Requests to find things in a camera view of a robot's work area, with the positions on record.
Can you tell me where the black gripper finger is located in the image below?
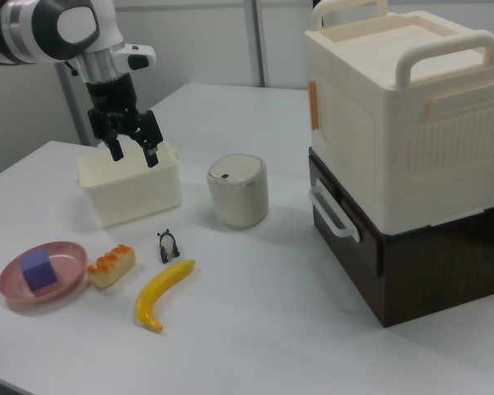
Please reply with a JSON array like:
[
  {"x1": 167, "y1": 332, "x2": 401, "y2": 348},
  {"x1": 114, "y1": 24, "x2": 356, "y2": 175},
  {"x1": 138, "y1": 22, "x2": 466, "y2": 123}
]
[
  {"x1": 106, "y1": 136, "x2": 125, "y2": 162},
  {"x1": 141, "y1": 141, "x2": 160, "y2": 169}
]

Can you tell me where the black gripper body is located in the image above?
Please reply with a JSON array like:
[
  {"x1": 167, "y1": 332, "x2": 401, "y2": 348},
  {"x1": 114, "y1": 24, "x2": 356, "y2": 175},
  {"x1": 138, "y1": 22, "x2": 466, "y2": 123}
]
[{"x1": 85, "y1": 73, "x2": 164, "y2": 147}]

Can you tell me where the dark drawer with white handle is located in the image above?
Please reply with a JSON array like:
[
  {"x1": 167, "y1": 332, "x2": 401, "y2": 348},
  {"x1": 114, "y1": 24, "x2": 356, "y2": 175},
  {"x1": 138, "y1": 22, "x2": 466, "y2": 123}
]
[{"x1": 307, "y1": 146, "x2": 383, "y2": 277}]

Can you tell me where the dark wood drawer cabinet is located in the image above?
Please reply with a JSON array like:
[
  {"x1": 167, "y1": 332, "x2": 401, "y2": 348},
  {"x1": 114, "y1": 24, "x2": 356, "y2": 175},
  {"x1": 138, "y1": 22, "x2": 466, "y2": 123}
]
[{"x1": 307, "y1": 146, "x2": 494, "y2": 329}]

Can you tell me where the cream plastic storage basket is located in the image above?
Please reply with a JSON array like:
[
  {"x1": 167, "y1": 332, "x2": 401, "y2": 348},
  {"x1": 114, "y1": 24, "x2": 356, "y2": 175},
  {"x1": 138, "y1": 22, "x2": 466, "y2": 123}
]
[{"x1": 73, "y1": 139, "x2": 183, "y2": 229}]

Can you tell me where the small panda figure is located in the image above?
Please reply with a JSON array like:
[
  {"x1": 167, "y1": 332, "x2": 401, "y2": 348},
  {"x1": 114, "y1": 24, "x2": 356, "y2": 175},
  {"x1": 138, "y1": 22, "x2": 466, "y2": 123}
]
[{"x1": 156, "y1": 230, "x2": 181, "y2": 264}]

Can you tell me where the small beige trash can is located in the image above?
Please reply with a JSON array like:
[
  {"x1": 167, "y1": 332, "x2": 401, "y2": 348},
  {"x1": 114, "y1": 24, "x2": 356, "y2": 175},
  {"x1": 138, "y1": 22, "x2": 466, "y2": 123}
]
[{"x1": 207, "y1": 153, "x2": 269, "y2": 230}]

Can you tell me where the toy salmon roe sushi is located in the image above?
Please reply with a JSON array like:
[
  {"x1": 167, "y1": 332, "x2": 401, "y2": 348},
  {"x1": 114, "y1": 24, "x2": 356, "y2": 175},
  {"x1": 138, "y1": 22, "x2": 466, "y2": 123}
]
[{"x1": 86, "y1": 244, "x2": 137, "y2": 290}]

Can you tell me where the pink plastic plate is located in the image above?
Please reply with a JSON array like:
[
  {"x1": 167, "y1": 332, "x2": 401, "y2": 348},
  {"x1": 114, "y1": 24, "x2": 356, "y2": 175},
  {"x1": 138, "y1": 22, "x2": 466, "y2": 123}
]
[{"x1": 0, "y1": 240, "x2": 89, "y2": 305}]

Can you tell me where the yellow toy banana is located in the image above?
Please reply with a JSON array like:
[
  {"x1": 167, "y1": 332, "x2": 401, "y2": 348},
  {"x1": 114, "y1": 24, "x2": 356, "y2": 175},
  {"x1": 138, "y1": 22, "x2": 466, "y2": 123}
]
[{"x1": 135, "y1": 258, "x2": 197, "y2": 333}]

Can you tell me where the purple foam cube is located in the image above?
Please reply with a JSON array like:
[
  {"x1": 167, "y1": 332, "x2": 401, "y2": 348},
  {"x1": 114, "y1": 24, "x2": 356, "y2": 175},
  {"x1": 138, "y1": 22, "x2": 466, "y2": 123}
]
[{"x1": 18, "y1": 247, "x2": 59, "y2": 293}]

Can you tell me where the cream box with handles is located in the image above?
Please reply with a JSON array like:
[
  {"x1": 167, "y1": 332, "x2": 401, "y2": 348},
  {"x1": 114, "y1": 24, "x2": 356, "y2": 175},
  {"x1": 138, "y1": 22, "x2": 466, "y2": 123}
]
[{"x1": 304, "y1": 0, "x2": 494, "y2": 231}]

